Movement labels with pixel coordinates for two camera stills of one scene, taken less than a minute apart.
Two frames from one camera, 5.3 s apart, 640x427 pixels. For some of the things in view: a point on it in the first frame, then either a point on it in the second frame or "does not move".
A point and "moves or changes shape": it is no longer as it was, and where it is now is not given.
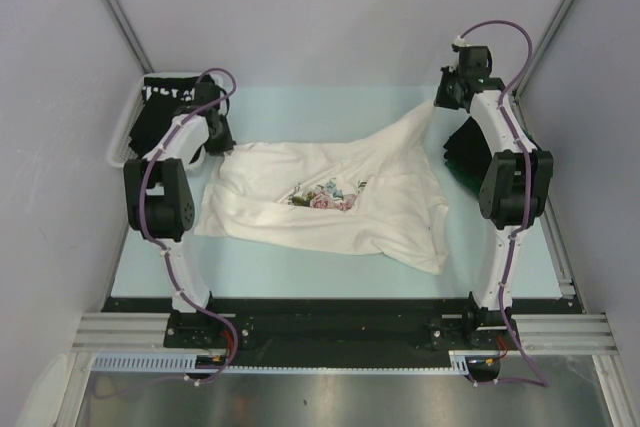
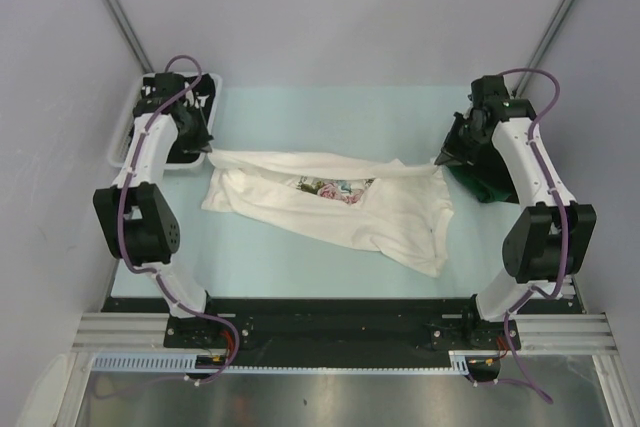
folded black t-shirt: [468, 147] does not move
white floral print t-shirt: [376, 191] moves or changes shape
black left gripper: [224, 146] → [200, 142]
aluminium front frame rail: [541, 334] does not move
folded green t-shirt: [470, 179] does not move
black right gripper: [441, 98] → [448, 157]
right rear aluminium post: [559, 16] does not move
